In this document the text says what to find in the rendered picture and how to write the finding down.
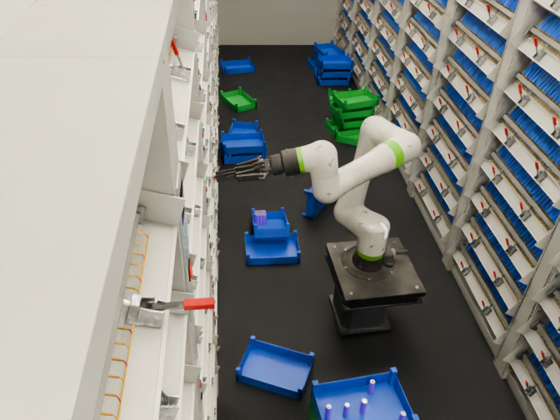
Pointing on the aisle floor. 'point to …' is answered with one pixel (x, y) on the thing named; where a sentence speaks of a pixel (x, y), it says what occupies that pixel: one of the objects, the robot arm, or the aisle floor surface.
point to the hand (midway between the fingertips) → (226, 175)
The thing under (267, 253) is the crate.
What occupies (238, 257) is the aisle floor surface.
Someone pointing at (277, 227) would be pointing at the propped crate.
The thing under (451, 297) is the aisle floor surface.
